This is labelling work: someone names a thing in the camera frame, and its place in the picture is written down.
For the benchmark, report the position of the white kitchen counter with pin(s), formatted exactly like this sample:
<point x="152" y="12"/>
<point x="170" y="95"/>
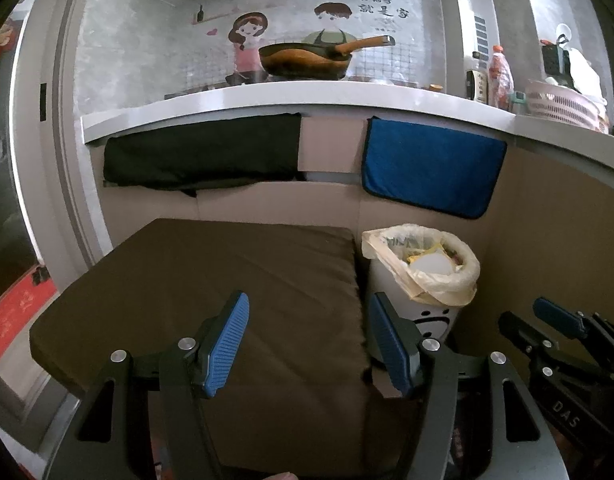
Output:
<point x="287" y="97"/>

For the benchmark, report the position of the red-capped plastic bottle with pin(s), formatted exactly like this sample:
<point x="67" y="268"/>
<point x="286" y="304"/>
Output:
<point x="502" y="77"/>

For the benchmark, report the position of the yellowish plastic bin liner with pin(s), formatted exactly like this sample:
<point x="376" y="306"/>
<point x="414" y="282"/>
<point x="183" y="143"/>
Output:
<point x="467" y="280"/>

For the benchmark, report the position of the small teal cup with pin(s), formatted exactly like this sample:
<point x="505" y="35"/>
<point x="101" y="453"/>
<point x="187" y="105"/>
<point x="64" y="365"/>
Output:
<point x="518" y="101"/>

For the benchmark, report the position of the black cloth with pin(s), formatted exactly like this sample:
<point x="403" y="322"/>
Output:
<point x="202" y="152"/>

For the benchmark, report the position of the person's left hand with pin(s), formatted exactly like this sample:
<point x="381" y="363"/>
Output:
<point x="283" y="476"/>

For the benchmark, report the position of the yellow white wrapper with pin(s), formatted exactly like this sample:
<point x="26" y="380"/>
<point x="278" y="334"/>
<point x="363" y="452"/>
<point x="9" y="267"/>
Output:
<point x="429" y="262"/>

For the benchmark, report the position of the black refrigerator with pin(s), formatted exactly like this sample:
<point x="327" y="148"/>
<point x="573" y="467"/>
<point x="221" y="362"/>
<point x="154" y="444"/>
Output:
<point x="7" y="185"/>

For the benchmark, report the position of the black wok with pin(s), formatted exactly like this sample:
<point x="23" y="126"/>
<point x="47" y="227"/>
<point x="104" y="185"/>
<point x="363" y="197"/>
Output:
<point x="302" y="62"/>

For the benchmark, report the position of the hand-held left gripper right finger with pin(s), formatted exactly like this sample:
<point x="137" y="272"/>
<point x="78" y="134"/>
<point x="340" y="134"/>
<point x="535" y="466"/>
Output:
<point x="389" y="345"/>

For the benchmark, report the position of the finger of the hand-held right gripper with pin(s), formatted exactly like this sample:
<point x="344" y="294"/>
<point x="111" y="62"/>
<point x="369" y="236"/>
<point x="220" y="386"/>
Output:
<point x="537" y="345"/>
<point x="557" y="312"/>

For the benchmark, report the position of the red paper decoration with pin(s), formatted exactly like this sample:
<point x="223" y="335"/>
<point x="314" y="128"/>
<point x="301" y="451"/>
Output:
<point x="17" y="320"/>

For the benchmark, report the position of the blue towel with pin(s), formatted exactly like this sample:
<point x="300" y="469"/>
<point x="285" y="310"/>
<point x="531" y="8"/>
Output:
<point x="432" y="170"/>

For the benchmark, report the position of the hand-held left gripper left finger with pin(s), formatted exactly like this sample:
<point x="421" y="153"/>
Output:
<point x="227" y="345"/>

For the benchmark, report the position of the white trash bin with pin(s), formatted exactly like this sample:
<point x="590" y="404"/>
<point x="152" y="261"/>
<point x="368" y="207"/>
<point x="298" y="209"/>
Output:
<point x="437" y="317"/>

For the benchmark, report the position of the cartoon wall sticker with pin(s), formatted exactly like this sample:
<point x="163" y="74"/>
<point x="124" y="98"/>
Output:
<point x="377" y="30"/>

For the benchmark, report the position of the dark sauce bottle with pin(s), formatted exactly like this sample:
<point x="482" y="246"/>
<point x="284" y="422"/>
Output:
<point x="478" y="82"/>

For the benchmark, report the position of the brown table cover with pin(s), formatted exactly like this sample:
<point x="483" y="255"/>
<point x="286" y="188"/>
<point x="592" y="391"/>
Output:
<point x="212" y="270"/>

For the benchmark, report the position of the pink plastic basket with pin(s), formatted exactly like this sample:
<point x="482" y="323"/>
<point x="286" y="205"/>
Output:
<point x="562" y="105"/>

